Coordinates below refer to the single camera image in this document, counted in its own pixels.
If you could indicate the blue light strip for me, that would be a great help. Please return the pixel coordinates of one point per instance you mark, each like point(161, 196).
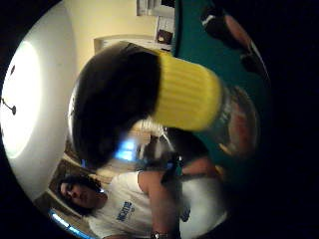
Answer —
point(68, 225)

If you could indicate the small black ceiling fixture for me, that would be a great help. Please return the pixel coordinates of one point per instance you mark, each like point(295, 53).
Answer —
point(12, 109)

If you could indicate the dark framed wall picture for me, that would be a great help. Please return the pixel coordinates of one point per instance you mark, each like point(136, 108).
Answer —
point(165, 36)

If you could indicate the round ceiling light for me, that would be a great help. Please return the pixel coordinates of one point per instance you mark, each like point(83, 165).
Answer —
point(21, 99)

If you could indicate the white wall shelf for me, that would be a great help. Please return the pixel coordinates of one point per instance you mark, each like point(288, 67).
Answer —
point(154, 7)

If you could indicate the glowing blue screen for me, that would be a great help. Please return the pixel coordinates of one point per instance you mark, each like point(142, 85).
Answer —
point(125, 150)

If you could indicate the glass jar with yellow lid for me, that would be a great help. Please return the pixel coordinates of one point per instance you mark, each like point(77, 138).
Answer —
point(189, 96)

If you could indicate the the person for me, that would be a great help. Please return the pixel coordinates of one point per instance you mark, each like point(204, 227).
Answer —
point(126, 205)

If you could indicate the dark wristwatch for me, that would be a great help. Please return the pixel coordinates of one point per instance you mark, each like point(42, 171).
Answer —
point(159, 235)

